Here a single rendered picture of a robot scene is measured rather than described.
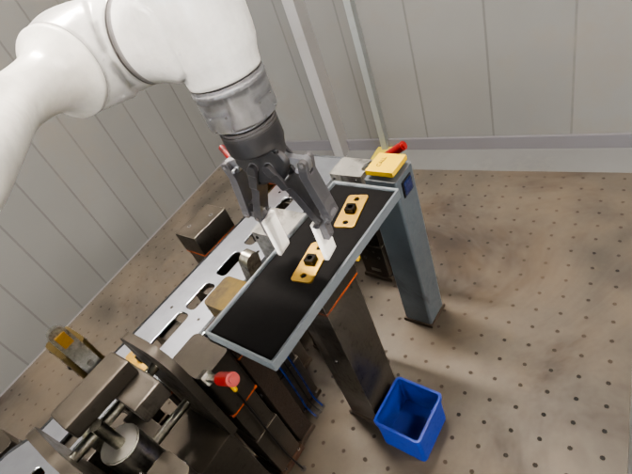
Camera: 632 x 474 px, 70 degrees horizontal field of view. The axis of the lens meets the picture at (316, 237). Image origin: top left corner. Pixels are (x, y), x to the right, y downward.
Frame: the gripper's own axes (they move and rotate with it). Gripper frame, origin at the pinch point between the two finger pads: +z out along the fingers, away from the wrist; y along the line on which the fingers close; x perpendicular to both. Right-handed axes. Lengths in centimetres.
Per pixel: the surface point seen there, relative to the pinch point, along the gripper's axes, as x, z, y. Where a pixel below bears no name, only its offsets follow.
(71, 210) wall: 69, 64, -217
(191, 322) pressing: -6.1, 21.3, -32.3
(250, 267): 3.8, 13.3, -18.8
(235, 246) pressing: 15.8, 21.3, -35.0
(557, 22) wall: 203, 52, 19
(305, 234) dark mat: 6.0, 5.3, -4.3
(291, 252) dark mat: 1.7, 5.3, -4.9
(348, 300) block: 1.2, 15.6, 2.8
